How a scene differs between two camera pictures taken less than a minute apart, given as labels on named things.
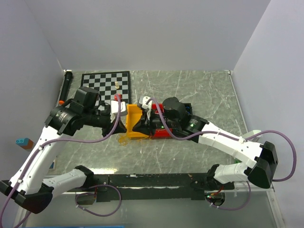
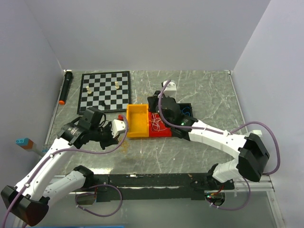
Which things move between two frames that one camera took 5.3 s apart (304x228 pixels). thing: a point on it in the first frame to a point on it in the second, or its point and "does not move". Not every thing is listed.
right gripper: (145, 126) to (153, 100)
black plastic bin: (188, 108) does not move
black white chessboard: (108, 84) does not move
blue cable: (188, 108) does not move
